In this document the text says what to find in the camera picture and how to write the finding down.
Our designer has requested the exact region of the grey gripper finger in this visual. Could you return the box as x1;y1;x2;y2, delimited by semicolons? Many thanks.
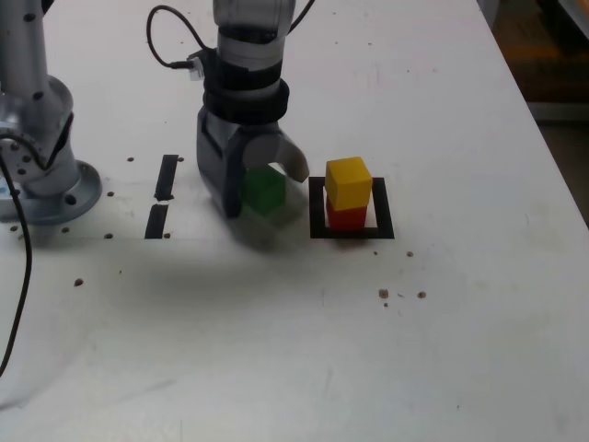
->
196;108;252;220
243;130;311;182

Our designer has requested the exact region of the green cube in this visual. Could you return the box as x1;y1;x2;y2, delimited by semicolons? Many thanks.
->
241;166;286;215

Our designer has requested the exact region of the yellow cube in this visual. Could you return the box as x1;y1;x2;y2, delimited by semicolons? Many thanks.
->
325;157;373;210

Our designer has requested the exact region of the red cube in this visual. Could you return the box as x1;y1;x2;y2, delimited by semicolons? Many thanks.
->
326;204;368;231

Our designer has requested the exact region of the black tape square outline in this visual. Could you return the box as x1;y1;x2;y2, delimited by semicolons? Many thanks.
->
309;177;396;240

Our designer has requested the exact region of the black tape strip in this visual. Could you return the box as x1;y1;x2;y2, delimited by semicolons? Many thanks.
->
144;154;179;240

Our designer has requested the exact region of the black gripper camera mount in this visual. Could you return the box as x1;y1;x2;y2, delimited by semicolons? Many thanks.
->
187;48;217;83

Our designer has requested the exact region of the black looped wrist cable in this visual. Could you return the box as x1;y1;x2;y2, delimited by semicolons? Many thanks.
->
146;5;206;70

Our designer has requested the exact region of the long black cable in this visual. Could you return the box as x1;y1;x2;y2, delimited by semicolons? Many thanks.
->
0;131;50;375

